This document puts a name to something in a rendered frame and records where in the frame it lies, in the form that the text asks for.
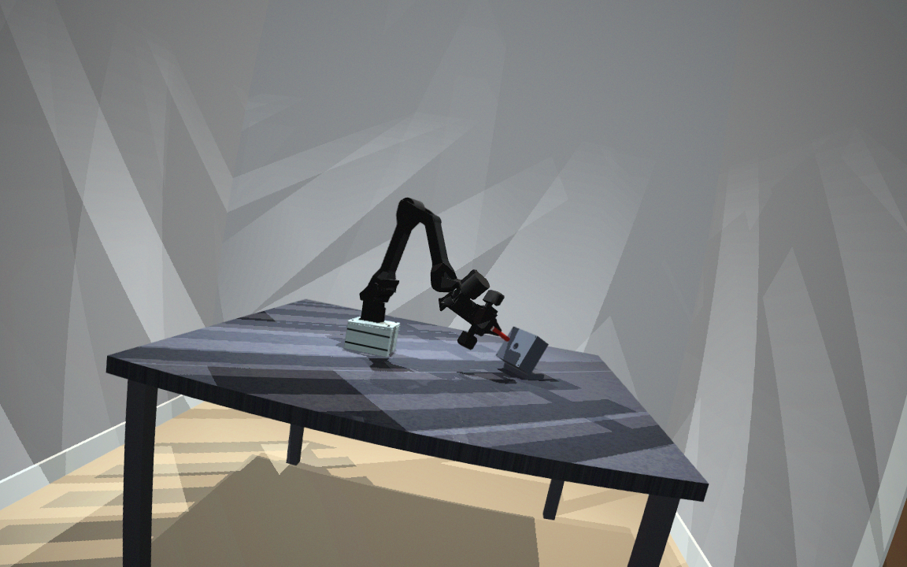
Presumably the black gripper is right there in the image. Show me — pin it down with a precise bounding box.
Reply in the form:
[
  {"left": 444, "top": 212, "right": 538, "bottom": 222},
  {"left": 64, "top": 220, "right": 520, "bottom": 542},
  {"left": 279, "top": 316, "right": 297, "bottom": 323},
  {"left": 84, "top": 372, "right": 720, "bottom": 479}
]
[{"left": 457, "top": 290, "right": 505, "bottom": 350}]

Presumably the red peg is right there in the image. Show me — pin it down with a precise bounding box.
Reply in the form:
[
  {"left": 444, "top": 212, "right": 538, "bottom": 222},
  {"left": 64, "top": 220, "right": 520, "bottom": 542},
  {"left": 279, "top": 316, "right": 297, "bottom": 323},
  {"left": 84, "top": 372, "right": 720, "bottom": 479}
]
[{"left": 491, "top": 326, "right": 510, "bottom": 342}]

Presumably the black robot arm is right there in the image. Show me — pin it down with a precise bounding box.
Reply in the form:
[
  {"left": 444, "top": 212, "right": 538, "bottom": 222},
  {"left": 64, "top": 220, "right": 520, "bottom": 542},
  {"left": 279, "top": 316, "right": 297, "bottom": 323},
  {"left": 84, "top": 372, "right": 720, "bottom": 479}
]
[{"left": 358, "top": 198, "right": 498, "bottom": 332}]

